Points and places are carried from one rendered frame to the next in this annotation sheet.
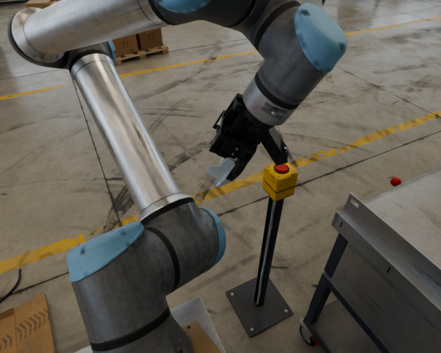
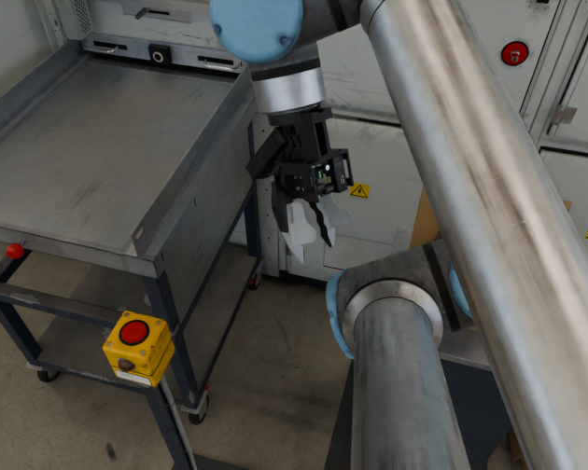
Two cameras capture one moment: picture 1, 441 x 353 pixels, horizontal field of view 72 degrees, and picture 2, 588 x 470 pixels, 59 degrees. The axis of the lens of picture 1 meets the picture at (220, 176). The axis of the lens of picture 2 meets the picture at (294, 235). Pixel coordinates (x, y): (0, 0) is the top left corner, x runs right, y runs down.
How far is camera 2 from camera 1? 0.99 m
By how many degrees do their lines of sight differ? 85
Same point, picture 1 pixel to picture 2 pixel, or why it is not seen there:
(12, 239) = not seen: outside the picture
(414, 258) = (181, 174)
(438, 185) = (7, 205)
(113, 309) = not seen: hidden behind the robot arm
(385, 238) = (167, 202)
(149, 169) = (401, 321)
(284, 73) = not seen: hidden behind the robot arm
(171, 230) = (413, 265)
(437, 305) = (210, 163)
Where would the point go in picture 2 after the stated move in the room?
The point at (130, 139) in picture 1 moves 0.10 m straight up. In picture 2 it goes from (413, 355) to (430, 303)
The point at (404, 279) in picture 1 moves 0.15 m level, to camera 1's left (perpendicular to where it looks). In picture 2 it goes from (200, 186) to (245, 216)
